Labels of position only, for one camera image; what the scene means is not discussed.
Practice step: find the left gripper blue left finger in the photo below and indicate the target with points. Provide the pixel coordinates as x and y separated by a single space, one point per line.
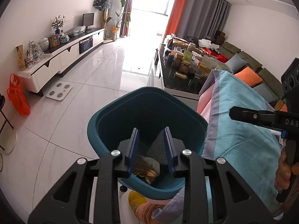
131 151

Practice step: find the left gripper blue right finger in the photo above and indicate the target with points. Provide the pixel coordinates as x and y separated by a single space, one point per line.
171 154

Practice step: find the gold foil wrapper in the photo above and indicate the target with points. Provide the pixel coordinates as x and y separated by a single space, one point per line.
143 171

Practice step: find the large white foam net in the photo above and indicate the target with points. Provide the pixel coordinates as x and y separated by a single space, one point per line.
157 149

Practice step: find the white patterned paper cup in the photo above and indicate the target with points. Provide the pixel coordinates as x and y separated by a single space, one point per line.
152 163

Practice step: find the teal plastic trash bin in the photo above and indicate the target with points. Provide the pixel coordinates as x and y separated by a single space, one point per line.
150 110

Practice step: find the right hand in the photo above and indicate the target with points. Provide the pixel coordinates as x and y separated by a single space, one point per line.
283 172

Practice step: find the orange cushion near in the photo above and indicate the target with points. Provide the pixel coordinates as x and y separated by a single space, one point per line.
284 108

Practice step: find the orange cushion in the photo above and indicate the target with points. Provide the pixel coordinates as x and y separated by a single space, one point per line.
284 108
248 76

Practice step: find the green sectional sofa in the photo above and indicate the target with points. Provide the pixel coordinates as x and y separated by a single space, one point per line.
273 85

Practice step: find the blue-grey cushion near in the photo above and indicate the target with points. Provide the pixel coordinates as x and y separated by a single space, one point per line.
262 91

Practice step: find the blue-grey cushion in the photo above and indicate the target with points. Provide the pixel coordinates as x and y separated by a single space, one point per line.
235 63
262 91

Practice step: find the teal grey tablecloth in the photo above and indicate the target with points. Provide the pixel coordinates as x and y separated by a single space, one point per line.
252 151

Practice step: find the orange cushion far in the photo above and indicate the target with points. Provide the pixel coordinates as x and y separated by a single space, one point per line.
248 76

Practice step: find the blue-grey cushion far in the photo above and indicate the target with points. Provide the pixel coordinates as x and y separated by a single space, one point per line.
235 63

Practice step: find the cluttered dark coffee table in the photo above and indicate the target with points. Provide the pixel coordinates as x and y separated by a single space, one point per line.
176 76

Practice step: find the white bathroom scale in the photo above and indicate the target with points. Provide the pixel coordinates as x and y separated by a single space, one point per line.
59 91

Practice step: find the pile of clothes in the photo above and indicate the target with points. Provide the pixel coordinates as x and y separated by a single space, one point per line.
206 47

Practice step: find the white black TV cabinet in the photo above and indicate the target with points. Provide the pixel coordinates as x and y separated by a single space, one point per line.
60 60

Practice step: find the orange curtain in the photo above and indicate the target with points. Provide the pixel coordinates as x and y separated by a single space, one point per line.
175 16

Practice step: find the striped left curtain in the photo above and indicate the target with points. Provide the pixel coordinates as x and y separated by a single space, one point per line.
127 9

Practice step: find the grey curtain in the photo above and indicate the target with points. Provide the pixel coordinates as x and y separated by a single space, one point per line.
202 18

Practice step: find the black metal stand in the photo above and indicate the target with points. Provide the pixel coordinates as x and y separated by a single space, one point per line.
8 132

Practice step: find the tall green potted plant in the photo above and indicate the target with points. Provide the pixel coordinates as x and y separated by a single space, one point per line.
115 28

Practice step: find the small black monitor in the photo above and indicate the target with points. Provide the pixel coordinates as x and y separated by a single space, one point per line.
88 20

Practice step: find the small plant blue vase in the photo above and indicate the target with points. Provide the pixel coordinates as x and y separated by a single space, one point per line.
57 24

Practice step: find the covered standing fan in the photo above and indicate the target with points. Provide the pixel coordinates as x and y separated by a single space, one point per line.
104 6

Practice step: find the black tracking camera box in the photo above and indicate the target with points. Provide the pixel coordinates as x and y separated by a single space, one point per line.
290 84

